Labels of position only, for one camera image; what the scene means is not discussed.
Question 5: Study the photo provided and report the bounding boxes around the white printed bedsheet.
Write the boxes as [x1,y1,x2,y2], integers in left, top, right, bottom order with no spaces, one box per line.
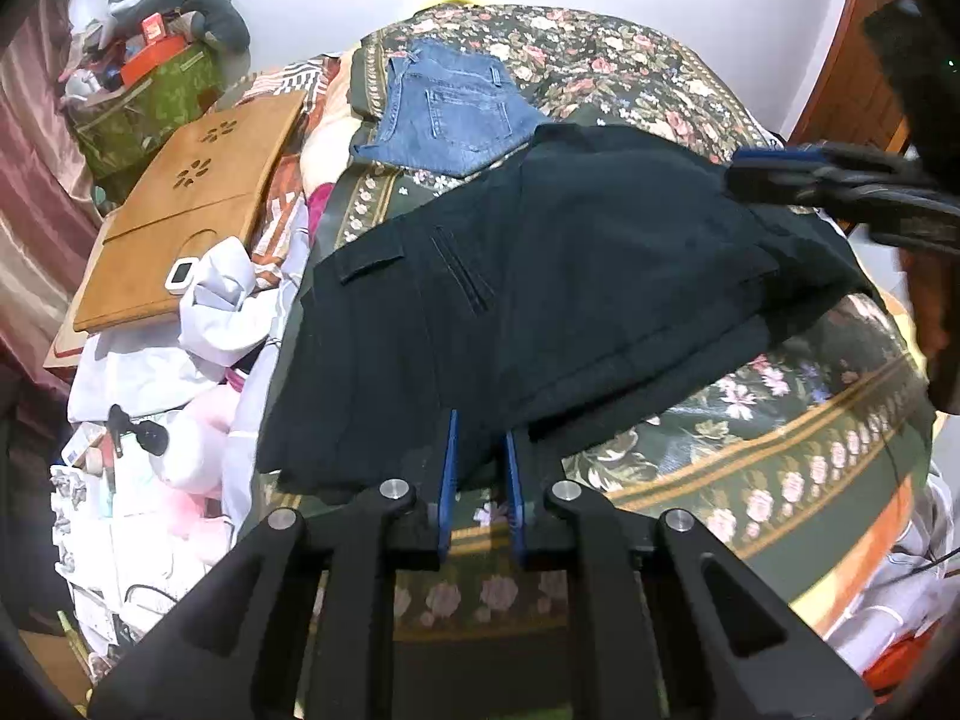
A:
[825,457,960,676]

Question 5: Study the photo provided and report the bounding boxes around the wooden wardrobe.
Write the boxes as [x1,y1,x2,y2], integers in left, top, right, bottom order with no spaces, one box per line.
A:
[787,0,923,158]

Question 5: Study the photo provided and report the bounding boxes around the wooden lap desk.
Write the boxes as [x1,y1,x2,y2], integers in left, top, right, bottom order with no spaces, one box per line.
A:
[71,90,308,335]

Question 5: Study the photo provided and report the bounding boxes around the pink plush toy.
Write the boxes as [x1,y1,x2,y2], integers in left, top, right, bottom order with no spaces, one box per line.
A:
[154,390,241,541]

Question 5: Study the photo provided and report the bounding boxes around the blue jeans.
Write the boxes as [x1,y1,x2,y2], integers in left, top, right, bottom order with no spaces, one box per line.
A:
[349,37,552,173]

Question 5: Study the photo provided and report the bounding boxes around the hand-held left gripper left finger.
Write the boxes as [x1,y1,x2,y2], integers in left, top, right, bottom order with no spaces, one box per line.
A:
[86,409,460,720]

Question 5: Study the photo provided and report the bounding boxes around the orange box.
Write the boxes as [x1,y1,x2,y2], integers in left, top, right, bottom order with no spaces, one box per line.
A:
[118,34,194,87]

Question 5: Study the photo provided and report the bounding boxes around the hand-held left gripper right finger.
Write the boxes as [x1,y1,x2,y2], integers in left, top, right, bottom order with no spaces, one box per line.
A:
[504,429,878,720]

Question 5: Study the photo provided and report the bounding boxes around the green patterned bag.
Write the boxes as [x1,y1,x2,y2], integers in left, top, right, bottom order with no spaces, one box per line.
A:
[71,41,226,188]

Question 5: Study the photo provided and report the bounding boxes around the striped pink curtain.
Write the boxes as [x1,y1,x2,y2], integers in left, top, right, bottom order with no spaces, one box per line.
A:
[0,0,102,391]

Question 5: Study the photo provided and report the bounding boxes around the black pants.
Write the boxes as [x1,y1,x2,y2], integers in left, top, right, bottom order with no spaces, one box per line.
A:
[255,124,886,500]

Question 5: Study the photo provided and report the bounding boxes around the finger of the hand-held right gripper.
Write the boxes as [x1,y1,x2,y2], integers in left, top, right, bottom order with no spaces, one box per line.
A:
[731,142,938,188]
[724,163,960,254]

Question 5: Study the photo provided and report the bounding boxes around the dark floral blanket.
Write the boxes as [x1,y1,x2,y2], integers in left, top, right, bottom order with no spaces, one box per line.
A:
[247,4,938,720]

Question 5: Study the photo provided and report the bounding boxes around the white cloth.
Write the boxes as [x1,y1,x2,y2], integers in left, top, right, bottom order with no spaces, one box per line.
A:
[67,236,290,421]

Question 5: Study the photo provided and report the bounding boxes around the black handheld massager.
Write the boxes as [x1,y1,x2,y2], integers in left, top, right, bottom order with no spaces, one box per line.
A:
[105,403,170,458]

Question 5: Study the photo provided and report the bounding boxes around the grey pillow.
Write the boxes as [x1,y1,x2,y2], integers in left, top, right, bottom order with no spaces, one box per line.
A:
[176,0,251,53]

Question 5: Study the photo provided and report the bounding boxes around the orange striped quilt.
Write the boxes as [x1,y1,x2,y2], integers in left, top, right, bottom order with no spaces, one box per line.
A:
[225,52,376,293]

